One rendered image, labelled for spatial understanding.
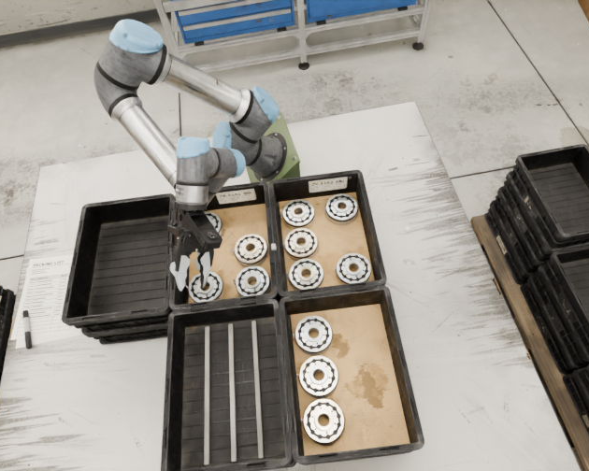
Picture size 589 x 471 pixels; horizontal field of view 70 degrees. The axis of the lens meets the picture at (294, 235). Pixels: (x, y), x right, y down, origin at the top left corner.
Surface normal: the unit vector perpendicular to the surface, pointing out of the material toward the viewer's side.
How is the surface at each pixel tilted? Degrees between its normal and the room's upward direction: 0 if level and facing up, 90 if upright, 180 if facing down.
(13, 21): 90
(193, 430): 0
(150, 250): 0
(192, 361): 0
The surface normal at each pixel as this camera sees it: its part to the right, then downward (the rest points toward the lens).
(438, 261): -0.07, -0.50
